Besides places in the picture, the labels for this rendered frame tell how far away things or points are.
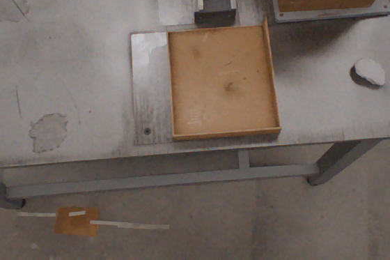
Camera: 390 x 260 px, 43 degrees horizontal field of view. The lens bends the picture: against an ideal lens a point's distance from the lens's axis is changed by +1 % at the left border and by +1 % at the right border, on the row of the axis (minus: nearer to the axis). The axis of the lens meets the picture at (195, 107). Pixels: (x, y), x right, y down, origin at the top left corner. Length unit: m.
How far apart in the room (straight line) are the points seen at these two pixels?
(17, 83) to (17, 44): 0.11
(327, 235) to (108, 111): 1.13
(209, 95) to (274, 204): 0.89
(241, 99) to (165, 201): 0.88
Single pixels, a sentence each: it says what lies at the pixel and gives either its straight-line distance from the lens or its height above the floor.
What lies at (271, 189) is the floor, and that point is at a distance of 2.02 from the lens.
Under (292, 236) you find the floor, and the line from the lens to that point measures 2.01.
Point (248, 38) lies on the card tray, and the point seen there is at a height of 0.83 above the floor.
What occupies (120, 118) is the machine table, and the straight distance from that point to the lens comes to 1.22.
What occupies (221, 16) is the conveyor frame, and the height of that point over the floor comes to 0.85.
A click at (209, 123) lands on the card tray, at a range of 1.19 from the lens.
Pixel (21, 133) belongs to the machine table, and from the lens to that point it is 1.26.
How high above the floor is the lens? 1.97
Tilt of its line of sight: 70 degrees down
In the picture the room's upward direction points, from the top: 1 degrees counter-clockwise
